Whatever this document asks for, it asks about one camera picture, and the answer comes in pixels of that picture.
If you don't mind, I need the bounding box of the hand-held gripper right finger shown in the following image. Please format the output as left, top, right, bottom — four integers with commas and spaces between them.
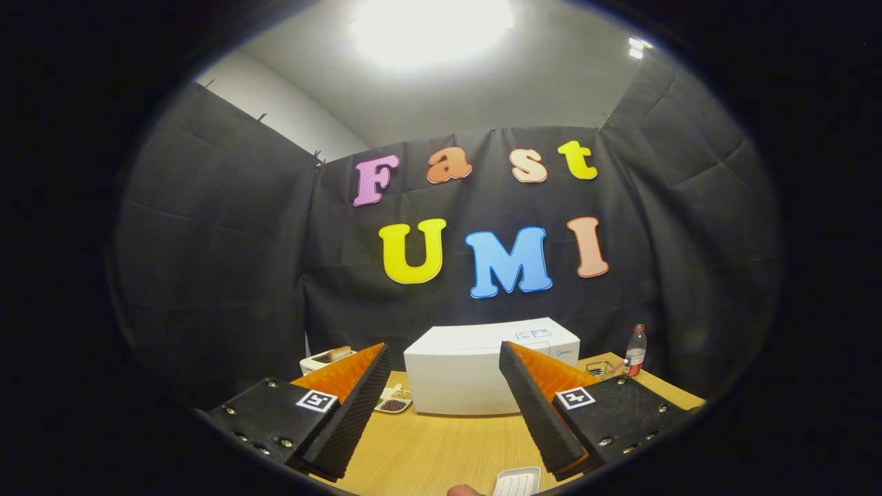
498, 340, 707, 482

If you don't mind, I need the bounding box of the small white ribbed tray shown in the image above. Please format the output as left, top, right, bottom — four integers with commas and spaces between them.
492, 466, 542, 496

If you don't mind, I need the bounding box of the white divided bean dish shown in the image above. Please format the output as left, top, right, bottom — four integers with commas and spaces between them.
374, 384, 414, 414

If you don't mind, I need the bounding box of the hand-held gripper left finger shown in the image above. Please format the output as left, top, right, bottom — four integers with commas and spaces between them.
207, 342, 392, 482

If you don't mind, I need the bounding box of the white toaster oven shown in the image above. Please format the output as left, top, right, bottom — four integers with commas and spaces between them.
403, 317, 581, 416

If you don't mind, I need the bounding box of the cream pop-up toaster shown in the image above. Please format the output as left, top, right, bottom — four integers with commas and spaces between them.
300, 346, 359, 376

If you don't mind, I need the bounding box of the ceiling light panel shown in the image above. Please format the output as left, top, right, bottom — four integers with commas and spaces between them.
351, 0, 514, 70

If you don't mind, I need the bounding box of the clear bottle with red label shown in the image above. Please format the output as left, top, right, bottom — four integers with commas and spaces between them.
624, 324, 648, 378

